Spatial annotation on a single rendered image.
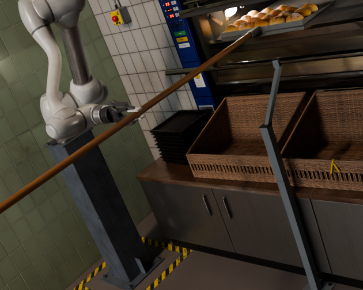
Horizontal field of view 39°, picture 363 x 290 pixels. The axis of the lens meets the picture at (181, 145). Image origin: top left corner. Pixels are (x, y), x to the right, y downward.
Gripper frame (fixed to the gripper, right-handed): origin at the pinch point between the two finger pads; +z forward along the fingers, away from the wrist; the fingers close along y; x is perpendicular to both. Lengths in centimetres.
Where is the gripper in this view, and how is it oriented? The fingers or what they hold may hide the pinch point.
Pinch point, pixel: (136, 113)
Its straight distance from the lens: 222.2
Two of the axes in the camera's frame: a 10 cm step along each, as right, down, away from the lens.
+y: 3.3, 8.7, 3.7
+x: -6.1, 5.0, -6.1
